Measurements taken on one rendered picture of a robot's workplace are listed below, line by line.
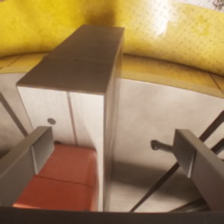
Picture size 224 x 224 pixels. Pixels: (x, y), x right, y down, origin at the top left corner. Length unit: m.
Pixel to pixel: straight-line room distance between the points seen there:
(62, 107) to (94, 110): 0.05
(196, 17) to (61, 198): 0.87
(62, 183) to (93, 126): 0.10
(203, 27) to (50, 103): 0.81
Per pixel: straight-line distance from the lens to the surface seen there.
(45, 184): 0.28
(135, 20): 0.89
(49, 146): 0.17
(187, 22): 0.92
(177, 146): 0.17
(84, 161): 0.30
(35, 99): 0.28
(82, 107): 0.25
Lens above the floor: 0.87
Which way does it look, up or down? 49 degrees down
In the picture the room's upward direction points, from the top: 168 degrees counter-clockwise
